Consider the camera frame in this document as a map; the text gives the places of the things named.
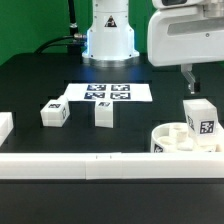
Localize white marker sheet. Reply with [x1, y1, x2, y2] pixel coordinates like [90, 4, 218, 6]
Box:
[64, 83, 153, 102]

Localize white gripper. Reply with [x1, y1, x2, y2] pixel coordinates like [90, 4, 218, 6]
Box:
[147, 5, 224, 94]

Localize white round stool seat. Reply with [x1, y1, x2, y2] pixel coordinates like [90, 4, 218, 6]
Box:
[150, 122, 224, 153]

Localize white left fence bar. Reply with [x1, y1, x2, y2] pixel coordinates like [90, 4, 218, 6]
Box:
[0, 112, 14, 147]

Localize black cable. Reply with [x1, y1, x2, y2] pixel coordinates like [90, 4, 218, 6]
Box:
[34, 0, 88, 55]

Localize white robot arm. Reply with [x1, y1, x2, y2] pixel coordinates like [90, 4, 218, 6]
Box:
[147, 0, 224, 94]

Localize white fence bar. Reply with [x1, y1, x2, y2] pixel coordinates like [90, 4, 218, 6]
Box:
[0, 112, 14, 147]
[0, 153, 224, 180]

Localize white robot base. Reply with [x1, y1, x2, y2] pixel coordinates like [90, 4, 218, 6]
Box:
[82, 0, 140, 67]

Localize white front fence bar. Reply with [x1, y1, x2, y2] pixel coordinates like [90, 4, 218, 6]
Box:
[0, 153, 224, 180]

